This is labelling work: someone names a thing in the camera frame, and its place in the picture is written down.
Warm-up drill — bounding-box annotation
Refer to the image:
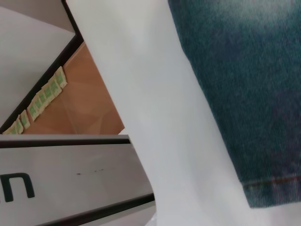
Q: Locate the blue denim shorts basketball print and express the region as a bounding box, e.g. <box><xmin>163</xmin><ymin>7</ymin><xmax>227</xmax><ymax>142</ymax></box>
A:
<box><xmin>167</xmin><ymin>0</ymin><xmax>301</xmax><ymax>210</ymax></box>

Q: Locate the grey robot base panel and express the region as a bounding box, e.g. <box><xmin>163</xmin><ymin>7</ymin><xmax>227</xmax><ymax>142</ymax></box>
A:
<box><xmin>0</xmin><ymin>134</ymin><xmax>156</xmax><ymax>226</ymax></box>

